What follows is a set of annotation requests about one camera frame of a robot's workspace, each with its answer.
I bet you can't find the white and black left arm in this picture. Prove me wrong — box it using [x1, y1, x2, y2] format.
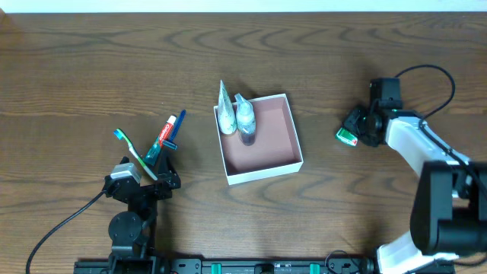
[101, 150, 181, 274]

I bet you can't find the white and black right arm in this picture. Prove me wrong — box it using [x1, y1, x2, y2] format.
[336, 102, 486, 273]

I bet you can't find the green and blue toothbrush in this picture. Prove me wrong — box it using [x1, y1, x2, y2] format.
[113, 128, 158, 181]

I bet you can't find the red Colgate toothpaste tube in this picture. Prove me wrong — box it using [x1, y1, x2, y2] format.
[143, 115, 177, 166]

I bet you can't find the white Pantene bamboo tube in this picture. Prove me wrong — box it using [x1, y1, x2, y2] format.
[217, 80, 237, 135]

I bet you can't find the black mounting rail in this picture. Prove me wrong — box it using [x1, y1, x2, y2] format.
[73, 257, 377, 274]

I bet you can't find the blue foaming soap pump bottle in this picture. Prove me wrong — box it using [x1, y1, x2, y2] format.
[235, 94, 256, 146]

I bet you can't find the green Dettol soap box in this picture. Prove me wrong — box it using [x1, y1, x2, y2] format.
[335, 127, 358, 146]

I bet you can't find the blue disposable razor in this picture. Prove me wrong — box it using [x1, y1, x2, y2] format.
[162, 110, 186, 150]

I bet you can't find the white box with pink interior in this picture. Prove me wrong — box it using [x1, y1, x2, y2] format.
[217, 94, 304, 185]

